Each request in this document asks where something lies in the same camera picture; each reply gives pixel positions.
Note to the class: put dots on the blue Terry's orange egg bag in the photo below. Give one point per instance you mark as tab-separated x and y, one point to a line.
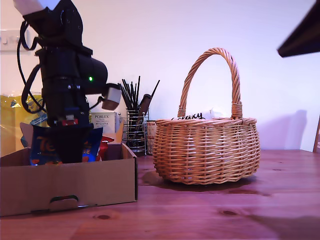
42	145

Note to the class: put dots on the yellow plastic bag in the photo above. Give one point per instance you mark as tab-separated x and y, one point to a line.
12	120

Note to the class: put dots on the clear measuring jar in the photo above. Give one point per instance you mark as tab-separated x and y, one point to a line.
151	140

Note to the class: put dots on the white light switch plate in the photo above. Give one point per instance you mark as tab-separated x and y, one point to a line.
7	41

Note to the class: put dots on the white Galaxy egg bag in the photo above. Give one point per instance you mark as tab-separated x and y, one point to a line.
192	116

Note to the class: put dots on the white Porlex box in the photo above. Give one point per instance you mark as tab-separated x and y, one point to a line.
105	120

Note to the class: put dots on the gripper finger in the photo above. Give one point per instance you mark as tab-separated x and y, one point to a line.
305	40

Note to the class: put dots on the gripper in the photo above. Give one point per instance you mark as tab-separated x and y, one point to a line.
65	105

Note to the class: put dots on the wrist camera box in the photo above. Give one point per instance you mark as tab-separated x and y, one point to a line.
113	95

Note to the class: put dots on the brown cardboard box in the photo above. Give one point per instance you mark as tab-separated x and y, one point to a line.
87	180

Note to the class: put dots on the thin black stick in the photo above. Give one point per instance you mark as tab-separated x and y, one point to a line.
123	96
132	92
138	90
126	90
155	89

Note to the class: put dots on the red Maltesers bunnies bag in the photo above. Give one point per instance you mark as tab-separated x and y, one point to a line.
105	147

